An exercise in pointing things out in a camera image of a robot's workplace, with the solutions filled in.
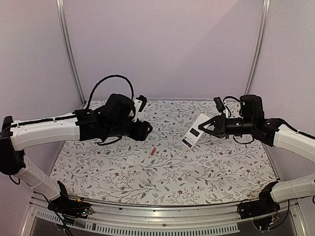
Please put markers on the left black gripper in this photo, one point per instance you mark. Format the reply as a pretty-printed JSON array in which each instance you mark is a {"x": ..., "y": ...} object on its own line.
[{"x": 141, "y": 133}]

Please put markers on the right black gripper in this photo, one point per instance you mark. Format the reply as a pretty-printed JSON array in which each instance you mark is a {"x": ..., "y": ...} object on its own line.
[{"x": 220, "y": 125}]

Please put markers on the white red remote control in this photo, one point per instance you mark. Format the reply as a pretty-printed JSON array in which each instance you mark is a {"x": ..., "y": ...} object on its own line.
[{"x": 193, "y": 134}]

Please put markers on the white battery cover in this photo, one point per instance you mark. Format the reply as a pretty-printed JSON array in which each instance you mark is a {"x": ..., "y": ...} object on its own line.
[{"x": 130, "y": 160}]

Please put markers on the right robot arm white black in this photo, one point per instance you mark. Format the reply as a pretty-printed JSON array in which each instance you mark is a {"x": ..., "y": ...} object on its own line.
[{"x": 274, "y": 132}]

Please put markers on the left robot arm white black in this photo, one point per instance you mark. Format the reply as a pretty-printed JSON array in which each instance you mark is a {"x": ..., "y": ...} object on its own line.
[{"x": 117, "y": 118}]

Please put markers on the floral patterned table mat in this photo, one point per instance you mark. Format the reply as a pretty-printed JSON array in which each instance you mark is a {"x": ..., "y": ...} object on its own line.
[{"x": 214, "y": 171}]

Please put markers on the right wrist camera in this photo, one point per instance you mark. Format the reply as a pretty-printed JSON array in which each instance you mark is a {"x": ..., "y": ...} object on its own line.
[{"x": 221, "y": 107}]

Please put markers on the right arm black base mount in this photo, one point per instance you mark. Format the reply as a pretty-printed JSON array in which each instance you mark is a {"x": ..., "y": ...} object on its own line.
[{"x": 263, "y": 205}]

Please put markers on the front aluminium rail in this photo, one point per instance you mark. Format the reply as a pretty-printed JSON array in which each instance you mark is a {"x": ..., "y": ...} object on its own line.
[{"x": 116, "y": 219}]

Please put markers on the right aluminium frame post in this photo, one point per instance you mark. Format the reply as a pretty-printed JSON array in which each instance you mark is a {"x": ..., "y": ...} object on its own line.
[{"x": 259, "y": 45}]

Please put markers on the aluminium frame post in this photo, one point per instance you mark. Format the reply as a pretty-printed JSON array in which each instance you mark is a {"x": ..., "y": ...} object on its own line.
[
  {"x": 68, "y": 50},
  {"x": 259, "y": 45}
]

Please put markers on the left aluminium frame post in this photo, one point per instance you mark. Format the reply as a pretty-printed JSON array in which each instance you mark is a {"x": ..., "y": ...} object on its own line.
[{"x": 68, "y": 50}]

